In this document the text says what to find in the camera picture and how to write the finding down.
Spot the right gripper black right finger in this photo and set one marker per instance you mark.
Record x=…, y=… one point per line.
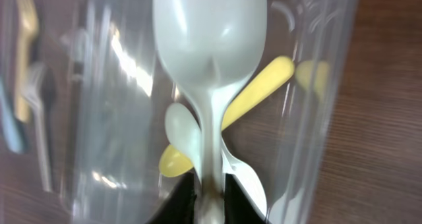
x=238, y=209

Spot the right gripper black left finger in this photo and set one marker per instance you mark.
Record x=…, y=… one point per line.
x=180, y=207

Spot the white spoon with round bowl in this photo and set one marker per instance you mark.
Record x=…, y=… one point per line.
x=247, y=179

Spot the clear plastic container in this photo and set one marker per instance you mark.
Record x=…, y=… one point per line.
x=109, y=45
x=281, y=138

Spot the small white plastic spoon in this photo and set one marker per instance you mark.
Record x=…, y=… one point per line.
x=210, y=49

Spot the white plastic fork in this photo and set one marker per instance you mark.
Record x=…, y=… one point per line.
x=32, y=93

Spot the light blue plastic fork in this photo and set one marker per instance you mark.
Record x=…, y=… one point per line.
x=13, y=138

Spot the yellow plastic fork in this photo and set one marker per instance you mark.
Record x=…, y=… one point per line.
x=28, y=29

